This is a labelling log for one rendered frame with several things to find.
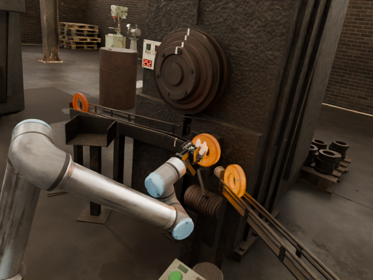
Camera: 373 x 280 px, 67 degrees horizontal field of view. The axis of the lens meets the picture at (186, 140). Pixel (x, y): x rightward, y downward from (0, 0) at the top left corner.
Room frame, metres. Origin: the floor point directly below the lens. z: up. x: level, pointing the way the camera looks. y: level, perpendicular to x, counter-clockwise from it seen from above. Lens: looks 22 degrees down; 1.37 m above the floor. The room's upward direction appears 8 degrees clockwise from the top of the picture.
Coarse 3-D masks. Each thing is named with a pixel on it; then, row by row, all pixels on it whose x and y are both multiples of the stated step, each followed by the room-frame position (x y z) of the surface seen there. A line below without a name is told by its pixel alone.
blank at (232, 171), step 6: (228, 168) 1.23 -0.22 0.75; (234, 168) 1.18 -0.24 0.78; (240, 168) 1.18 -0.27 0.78; (228, 174) 1.22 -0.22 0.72; (234, 174) 1.17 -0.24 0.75; (240, 174) 1.14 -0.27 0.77; (228, 180) 1.21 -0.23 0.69; (240, 180) 1.13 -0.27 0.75; (234, 186) 1.20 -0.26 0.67; (240, 186) 1.12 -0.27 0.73; (240, 192) 1.12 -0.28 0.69
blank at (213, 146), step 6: (198, 138) 1.25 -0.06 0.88; (204, 138) 1.23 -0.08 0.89; (210, 138) 1.22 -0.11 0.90; (210, 144) 1.21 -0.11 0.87; (216, 144) 1.20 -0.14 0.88; (210, 150) 1.21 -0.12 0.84; (216, 150) 1.19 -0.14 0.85; (210, 156) 1.20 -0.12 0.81; (216, 156) 1.19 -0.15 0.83; (198, 162) 1.24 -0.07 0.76; (204, 162) 1.22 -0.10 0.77; (210, 162) 1.20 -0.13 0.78
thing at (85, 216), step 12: (72, 120) 1.69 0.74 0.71; (84, 120) 1.79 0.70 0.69; (96, 120) 1.79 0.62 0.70; (108, 120) 1.79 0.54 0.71; (72, 132) 1.68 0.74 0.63; (84, 132) 1.79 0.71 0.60; (96, 132) 1.79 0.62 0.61; (108, 132) 1.61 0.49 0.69; (72, 144) 1.59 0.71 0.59; (84, 144) 1.60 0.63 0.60; (96, 144) 1.61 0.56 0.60; (108, 144) 1.62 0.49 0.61; (96, 156) 1.66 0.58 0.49; (96, 168) 1.66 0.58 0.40; (96, 204) 1.66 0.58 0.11; (84, 216) 1.64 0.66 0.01; (96, 216) 1.66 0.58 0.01; (108, 216) 1.68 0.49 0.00
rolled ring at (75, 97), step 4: (76, 96) 2.27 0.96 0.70; (80, 96) 2.24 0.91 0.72; (84, 96) 2.25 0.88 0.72; (72, 100) 2.31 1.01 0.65; (76, 100) 2.30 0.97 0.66; (84, 100) 2.22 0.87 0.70; (76, 104) 2.30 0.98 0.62; (84, 104) 2.21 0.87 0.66; (76, 108) 2.28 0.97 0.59; (84, 108) 2.21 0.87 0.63
